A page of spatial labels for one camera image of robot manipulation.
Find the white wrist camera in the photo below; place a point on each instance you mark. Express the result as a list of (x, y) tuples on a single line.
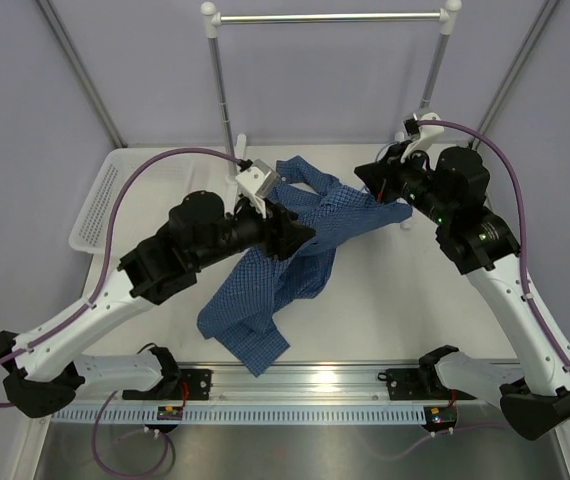
[(422, 134), (255, 181)]

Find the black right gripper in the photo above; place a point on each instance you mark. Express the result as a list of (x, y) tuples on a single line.
[(379, 175)]

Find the aluminium mounting rail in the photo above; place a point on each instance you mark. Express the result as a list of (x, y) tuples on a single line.
[(289, 383)]

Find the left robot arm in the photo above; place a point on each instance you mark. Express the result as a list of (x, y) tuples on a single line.
[(47, 368)]

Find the blue plaid shirt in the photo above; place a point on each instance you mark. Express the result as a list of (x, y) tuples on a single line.
[(240, 314)]

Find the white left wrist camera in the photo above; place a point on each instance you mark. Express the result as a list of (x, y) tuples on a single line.
[(255, 181)]

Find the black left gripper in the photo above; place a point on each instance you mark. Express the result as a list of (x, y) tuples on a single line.
[(281, 235)]

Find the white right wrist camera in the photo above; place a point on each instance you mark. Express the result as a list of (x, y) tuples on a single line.
[(422, 134)]

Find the aluminium frame post right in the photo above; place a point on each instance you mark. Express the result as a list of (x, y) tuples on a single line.
[(525, 51)]

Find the white and silver clothes rack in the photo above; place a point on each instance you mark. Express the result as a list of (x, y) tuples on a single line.
[(318, 72)]

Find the white plastic basket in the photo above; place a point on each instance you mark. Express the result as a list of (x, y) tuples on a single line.
[(147, 202)]

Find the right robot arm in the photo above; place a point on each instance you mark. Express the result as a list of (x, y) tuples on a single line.
[(535, 398)]

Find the white slotted cable duct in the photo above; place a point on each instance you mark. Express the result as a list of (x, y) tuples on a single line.
[(201, 414)]

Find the aluminium frame post left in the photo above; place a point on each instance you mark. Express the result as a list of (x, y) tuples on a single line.
[(71, 55)]

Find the aluminium frame post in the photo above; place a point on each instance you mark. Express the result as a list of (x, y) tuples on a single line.
[(71, 55), (525, 51)]

